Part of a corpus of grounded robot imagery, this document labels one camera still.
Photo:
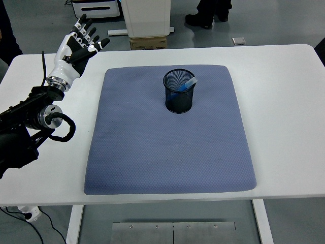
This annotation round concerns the person's legs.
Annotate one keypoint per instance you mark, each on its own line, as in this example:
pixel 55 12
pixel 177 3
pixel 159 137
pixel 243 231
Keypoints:
pixel 205 12

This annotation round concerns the blue-grey padded mat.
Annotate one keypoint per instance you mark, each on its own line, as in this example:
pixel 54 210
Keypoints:
pixel 165 157

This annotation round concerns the blue marker pen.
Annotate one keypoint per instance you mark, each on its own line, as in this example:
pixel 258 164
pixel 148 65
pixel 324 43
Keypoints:
pixel 190 82

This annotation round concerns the cardboard box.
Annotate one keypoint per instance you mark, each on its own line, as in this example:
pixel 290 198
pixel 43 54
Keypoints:
pixel 148 43

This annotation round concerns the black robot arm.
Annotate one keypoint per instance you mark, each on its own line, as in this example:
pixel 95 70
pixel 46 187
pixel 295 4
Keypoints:
pixel 15 142

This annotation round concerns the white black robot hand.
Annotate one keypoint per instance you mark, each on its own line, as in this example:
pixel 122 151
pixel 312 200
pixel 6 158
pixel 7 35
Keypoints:
pixel 62 67

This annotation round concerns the white cabinet base bar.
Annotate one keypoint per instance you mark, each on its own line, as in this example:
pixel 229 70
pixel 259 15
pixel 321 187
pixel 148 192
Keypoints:
pixel 116 32

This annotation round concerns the white table leg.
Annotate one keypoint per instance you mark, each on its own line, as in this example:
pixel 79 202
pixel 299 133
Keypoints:
pixel 74 226
pixel 262 223

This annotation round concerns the grey metal plate with screws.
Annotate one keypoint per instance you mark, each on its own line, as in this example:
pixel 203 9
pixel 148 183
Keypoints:
pixel 152 233

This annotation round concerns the white cabinet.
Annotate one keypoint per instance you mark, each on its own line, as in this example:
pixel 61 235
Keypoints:
pixel 147 17

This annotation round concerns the black mesh pen holder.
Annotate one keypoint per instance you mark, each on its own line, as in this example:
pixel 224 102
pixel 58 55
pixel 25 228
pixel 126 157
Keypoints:
pixel 179 105

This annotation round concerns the black object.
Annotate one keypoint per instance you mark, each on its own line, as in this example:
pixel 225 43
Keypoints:
pixel 321 45

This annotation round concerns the person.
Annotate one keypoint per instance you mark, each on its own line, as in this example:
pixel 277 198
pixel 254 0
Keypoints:
pixel 7 38

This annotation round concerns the white power strip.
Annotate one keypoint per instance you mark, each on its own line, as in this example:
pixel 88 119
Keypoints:
pixel 30 214

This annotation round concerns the white appliance with black slot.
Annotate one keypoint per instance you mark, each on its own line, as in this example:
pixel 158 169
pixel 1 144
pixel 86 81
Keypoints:
pixel 101 12

